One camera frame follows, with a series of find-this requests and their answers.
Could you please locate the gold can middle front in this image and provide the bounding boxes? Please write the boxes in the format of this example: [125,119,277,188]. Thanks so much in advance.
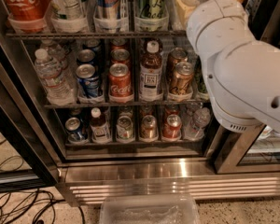
[169,62,194,95]

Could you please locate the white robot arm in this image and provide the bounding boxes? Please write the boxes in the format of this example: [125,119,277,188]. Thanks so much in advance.
[186,0,280,133]

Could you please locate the brown tea bottle middle shelf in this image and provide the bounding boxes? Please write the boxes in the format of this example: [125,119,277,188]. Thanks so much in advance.
[139,40,162,101]

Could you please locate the water bottle middle shelf front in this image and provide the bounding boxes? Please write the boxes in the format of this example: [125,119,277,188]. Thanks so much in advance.
[35,49,76,105]

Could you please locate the green can middle front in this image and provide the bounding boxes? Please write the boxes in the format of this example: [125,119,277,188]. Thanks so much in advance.
[195,69,207,94]

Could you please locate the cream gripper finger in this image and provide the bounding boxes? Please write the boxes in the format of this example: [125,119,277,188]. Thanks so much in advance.
[175,0,200,27]

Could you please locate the water bottle bottom shelf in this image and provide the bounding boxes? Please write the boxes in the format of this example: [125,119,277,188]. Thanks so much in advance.
[185,107,211,141]

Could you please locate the clear plastic bin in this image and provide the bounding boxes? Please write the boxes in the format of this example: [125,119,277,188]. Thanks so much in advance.
[99,194,201,224]

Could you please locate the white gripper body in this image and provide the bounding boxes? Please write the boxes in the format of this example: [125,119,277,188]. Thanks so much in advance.
[186,0,256,60]

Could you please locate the blue Pepsi can rear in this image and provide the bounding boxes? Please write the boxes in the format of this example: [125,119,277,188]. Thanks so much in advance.
[77,49,96,66]

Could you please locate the green LaCroix can top shelf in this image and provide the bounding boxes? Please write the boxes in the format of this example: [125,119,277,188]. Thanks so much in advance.
[137,0,165,19]

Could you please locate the red Coca-Cola can middle rear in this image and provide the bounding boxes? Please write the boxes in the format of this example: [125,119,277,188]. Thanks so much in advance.
[111,49,131,67]

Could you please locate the red Coca-Cola can top shelf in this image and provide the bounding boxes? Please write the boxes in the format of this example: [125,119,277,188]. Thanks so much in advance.
[3,0,49,33]

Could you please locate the green white can bottom shelf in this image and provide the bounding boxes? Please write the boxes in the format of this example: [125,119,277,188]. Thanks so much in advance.
[117,116,133,140]

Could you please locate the glass fridge door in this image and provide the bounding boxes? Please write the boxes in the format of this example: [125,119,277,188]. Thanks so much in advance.
[214,125,280,174]
[0,42,58,193]

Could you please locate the blue Pepsi can front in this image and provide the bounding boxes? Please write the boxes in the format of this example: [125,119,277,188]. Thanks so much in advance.
[76,63,102,98]

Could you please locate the red can bottom shelf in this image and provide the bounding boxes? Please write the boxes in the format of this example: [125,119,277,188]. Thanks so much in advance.
[162,114,182,138]

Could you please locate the stainless steel fridge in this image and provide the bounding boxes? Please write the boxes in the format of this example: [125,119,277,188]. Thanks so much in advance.
[0,0,280,205]

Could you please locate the tea bottle bottom shelf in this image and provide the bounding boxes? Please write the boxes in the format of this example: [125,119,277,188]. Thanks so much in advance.
[90,107,111,143]

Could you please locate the gold can middle rear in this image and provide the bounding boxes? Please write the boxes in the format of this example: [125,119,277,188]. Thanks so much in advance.
[166,47,188,81]

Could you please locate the silver green can top shelf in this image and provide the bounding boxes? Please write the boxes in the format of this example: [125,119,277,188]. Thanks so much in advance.
[50,0,88,34]

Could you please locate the left glass fridge door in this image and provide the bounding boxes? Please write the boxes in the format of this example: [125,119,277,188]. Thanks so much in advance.
[0,42,58,193]

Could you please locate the water bottle middle shelf rear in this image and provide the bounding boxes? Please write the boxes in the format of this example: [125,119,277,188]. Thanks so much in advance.
[40,39,68,70]

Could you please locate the red Coca-Cola can middle front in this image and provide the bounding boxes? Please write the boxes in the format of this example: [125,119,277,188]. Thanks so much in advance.
[108,63,133,97]

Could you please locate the blue can bottom shelf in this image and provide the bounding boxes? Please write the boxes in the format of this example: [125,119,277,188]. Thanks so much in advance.
[65,118,87,142]

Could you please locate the black floor cables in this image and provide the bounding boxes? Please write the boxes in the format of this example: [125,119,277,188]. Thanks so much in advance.
[0,138,86,224]

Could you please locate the blue Red Bull can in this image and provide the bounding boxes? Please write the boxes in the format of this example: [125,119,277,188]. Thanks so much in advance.
[97,0,121,20]

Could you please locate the blue pepsi can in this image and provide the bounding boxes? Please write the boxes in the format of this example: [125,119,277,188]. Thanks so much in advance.
[77,49,96,66]
[76,63,102,98]

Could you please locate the right glass fridge door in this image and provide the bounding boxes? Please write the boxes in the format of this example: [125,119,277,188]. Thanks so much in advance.
[214,125,280,174]

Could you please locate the copper can bottom shelf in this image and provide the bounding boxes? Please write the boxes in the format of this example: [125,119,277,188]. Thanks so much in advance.
[140,115,157,138]

